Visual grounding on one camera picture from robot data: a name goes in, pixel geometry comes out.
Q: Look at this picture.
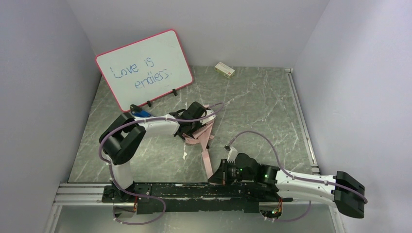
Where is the pink and black folding umbrella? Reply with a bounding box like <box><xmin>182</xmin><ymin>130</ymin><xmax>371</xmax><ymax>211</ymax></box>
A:
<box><xmin>183</xmin><ymin>116</ymin><xmax>216</xmax><ymax>179</ymax></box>

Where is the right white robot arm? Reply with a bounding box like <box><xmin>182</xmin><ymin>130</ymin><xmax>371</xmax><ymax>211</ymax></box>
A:
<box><xmin>208</xmin><ymin>153</ymin><xmax>366</xmax><ymax>218</ymax></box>

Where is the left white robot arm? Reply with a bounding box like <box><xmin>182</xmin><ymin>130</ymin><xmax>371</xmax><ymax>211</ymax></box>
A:
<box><xmin>99</xmin><ymin>102</ymin><xmax>216</xmax><ymax>195</ymax></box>

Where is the small white cardboard box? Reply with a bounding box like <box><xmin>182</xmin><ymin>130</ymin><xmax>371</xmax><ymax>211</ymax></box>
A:
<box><xmin>214</xmin><ymin>62</ymin><xmax>235</xmax><ymax>79</ymax></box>

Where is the blue stapler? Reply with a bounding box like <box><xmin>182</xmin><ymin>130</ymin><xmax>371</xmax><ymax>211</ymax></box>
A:
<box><xmin>130</xmin><ymin>104</ymin><xmax>153</xmax><ymax>118</ymax></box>

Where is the pink framed whiteboard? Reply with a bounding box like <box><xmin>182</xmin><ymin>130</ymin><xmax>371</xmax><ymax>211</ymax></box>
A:
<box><xmin>95</xmin><ymin>30</ymin><xmax>193</xmax><ymax>112</ymax></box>

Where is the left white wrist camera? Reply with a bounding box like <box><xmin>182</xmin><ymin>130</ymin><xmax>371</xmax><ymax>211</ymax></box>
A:
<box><xmin>203</xmin><ymin>109</ymin><xmax>216</xmax><ymax>124</ymax></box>

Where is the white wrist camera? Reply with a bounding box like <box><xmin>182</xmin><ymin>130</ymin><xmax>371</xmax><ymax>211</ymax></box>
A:
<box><xmin>224</xmin><ymin>145</ymin><xmax>238</xmax><ymax>163</ymax></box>
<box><xmin>203</xmin><ymin>109</ymin><xmax>216</xmax><ymax>124</ymax></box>

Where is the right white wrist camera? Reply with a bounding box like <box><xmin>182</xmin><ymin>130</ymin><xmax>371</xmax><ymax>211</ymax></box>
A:
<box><xmin>224</xmin><ymin>145</ymin><xmax>238</xmax><ymax>163</ymax></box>

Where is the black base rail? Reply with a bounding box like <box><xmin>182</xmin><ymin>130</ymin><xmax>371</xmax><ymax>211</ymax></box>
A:
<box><xmin>101</xmin><ymin>182</ymin><xmax>293</xmax><ymax>215</ymax></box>

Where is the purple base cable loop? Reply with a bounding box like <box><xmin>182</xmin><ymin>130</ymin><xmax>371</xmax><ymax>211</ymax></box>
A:
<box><xmin>112</xmin><ymin>193</ymin><xmax>167</xmax><ymax>226</ymax></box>

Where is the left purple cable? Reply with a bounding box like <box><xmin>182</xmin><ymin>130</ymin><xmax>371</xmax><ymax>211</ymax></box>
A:
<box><xmin>98</xmin><ymin>102</ymin><xmax>225</xmax><ymax>200</ymax></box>

